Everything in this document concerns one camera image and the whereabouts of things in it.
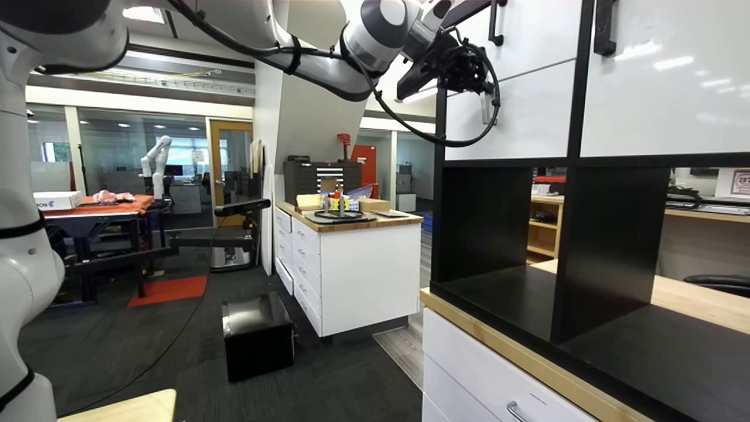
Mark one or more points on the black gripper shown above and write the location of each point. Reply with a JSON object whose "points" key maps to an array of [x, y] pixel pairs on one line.
{"points": [[453, 63]]}

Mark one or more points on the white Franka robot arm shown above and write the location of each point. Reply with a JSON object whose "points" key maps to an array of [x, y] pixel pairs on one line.
{"points": [[31, 267]]}

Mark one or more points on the small white robot arm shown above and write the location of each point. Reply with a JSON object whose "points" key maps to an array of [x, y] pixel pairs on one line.
{"points": [[157, 161]]}

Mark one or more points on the wooden open shelf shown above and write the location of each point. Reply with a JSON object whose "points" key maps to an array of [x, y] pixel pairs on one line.
{"points": [[548, 226]]}

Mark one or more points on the red cabinet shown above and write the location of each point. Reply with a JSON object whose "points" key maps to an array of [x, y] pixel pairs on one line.
{"points": [[367, 168]]}

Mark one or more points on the small wooden box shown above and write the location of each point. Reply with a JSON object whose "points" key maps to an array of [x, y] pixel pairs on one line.
{"points": [[377, 204]]}

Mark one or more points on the white cabinet door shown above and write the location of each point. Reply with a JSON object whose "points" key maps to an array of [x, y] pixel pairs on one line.
{"points": [[672, 79]]}

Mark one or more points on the black tool chest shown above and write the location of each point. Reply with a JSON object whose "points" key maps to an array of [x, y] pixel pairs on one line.
{"points": [[312, 180]]}

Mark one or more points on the white island cabinet wooden top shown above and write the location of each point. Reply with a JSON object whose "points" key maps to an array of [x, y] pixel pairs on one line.
{"points": [[367, 274]]}

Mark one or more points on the black metal stand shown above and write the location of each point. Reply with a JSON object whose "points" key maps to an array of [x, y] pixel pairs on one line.
{"points": [[236, 236]]}

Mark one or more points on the white base cabinet wooden counter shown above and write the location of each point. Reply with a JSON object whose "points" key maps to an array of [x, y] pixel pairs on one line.
{"points": [[471, 367]]}

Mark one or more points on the black box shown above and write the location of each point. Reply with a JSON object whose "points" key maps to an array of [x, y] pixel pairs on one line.
{"points": [[256, 336]]}

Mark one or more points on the red floor mat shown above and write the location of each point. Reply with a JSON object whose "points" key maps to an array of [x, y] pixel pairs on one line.
{"points": [[168, 292]]}

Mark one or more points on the black table with red top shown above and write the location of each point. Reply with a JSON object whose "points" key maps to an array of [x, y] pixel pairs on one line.
{"points": [[103, 213]]}

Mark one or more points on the flat white box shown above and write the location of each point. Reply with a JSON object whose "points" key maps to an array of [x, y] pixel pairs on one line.
{"points": [[57, 200]]}

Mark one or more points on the light wooden table corner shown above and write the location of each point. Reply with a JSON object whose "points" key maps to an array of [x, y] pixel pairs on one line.
{"points": [[130, 410]]}

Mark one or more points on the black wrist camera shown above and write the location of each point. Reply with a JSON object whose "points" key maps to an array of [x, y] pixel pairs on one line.
{"points": [[417, 79]]}

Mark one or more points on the black shelf unit frame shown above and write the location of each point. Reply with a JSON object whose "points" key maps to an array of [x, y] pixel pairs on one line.
{"points": [[610, 236]]}

